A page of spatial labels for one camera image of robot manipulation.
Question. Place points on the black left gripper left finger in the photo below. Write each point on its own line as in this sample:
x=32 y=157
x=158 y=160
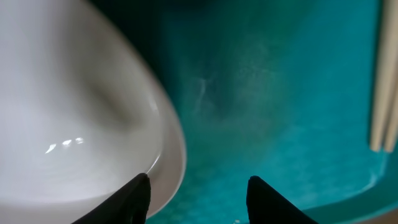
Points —
x=128 y=205

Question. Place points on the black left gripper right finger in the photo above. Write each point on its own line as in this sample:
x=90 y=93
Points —
x=266 y=206

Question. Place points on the large white plate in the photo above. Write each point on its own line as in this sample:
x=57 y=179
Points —
x=81 y=115

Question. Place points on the teal plastic tray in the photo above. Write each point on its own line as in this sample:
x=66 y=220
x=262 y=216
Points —
x=280 y=89

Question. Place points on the wooden chopstick right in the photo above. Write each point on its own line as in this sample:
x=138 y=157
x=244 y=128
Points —
x=391 y=133

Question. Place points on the wooden chopstick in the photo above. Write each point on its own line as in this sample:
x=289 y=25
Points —
x=391 y=133
x=385 y=76

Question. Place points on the wooden chopstick left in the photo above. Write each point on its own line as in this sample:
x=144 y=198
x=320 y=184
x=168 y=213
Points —
x=385 y=76

